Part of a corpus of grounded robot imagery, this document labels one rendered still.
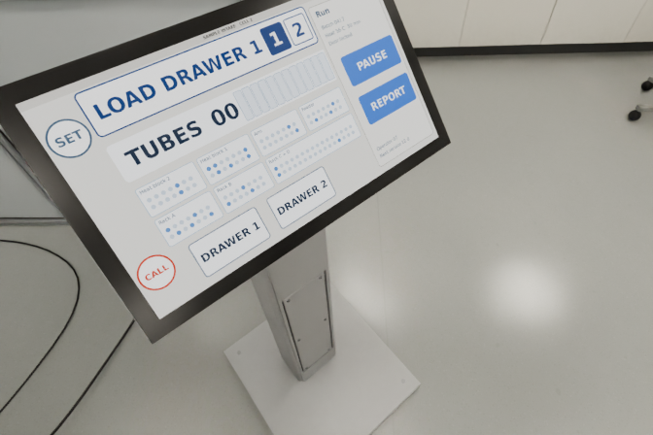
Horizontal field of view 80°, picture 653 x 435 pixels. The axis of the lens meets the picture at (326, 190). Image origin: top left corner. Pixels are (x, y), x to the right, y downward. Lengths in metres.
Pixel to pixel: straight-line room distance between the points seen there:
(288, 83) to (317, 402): 1.08
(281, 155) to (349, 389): 1.02
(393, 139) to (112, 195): 0.38
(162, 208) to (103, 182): 0.07
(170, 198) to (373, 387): 1.07
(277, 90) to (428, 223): 1.33
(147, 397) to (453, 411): 1.00
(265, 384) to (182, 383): 0.30
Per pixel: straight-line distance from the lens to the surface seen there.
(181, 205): 0.49
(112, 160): 0.49
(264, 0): 0.56
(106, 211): 0.49
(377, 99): 0.60
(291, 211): 0.52
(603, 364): 1.70
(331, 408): 1.40
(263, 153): 0.51
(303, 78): 0.55
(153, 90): 0.50
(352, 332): 1.47
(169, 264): 0.49
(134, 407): 1.60
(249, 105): 0.51
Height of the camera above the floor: 1.40
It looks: 49 degrees down
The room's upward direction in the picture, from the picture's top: 4 degrees counter-clockwise
